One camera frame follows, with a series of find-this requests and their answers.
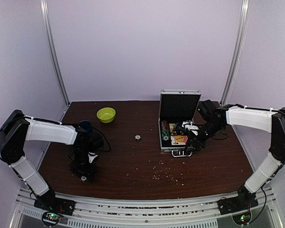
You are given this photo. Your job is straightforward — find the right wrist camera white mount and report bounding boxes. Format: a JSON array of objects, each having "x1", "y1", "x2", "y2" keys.
[{"x1": 181, "y1": 120, "x2": 199, "y2": 135}]

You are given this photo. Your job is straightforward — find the aluminium poker case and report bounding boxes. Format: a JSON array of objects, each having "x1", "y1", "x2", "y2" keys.
[{"x1": 158, "y1": 89, "x2": 201, "y2": 158}]

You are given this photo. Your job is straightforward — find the green poker chip front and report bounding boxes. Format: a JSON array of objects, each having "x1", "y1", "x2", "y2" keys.
[{"x1": 161, "y1": 134, "x2": 170, "y2": 141}]

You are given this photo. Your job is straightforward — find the left aluminium frame post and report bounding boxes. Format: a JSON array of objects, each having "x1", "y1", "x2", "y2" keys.
[{"x1": 40, "y1": 0, "x2": 70, "y2": 106}]

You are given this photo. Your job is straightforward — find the green bowl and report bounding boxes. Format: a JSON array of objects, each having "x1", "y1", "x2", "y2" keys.
[{"x1": 96, "y1": 107, "x2": 116, "y2": 124}]

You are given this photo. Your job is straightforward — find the chip row in case left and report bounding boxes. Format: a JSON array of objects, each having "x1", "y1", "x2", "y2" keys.
[{"x1": 161, "y1": 121, "x2": 169, "y2": 134}]

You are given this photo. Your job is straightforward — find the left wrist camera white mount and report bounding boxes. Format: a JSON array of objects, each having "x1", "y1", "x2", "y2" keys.
[{"x1": 88, "y1": 152, "x2": 98, "y2": 164}]

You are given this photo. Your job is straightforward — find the yellow blue card box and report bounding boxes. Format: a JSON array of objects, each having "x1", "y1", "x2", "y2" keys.
[{"x1": 169, "y1": 123, "x2": 181, "y2": 135}]

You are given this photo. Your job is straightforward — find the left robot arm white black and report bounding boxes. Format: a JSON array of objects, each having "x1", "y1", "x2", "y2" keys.
[{"x1": 0, "y1": 110, "x2": 109, "y2": 211}]

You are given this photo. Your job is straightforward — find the right aluminium frame post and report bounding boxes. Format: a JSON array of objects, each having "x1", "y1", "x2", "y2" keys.
[{"x1": 220, "y1": 0, "x2": 250, "y2": 105}]

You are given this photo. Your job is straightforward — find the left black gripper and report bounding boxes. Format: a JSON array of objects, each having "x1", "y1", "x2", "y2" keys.
[{"x1": 69, "y1": 146, "x2": 97, "y2": 183}]

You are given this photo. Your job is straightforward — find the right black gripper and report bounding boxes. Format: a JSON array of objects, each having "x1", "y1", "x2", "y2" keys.
[{"x1": 184, "y1": 120, "x2": 224, "y2": 152}]

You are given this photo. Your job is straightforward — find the aluminium frame post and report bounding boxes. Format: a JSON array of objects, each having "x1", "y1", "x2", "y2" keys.
[
  {"x1": 220, "y1": 0, "x2": 250, "y2": 105},
  {"x1": 40, "y1": 0, "x2": 70, "y2": 106}
]

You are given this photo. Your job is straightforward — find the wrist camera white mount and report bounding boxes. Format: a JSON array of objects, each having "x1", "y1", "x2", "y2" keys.
[
  {"x1": 181, "y1": 120, "x2": 199, "y2": 135},
  {"x1": 88, "y1": 152, "x2": 98, "y2": 164}
]

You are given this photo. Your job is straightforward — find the front aluminium rail base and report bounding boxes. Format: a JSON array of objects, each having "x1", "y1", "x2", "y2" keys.
[{"x1": 8, "y1": 187, "x2": 285, "y2": 228}]

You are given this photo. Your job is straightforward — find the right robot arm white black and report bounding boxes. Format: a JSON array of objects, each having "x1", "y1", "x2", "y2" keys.
[{"x1": 175, "y1": 100, "x2": 285, "y2": 210}]

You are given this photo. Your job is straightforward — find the dark blue mug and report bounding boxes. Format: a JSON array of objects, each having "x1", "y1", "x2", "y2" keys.
[{"x1": 78, "y1": 120, "x2": 93, "y2": 133}]

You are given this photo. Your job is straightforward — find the card deck in case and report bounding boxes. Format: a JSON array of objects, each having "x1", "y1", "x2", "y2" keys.
[{"x1": 171, "y1": 135, "x2": 188, "y2": 146}]

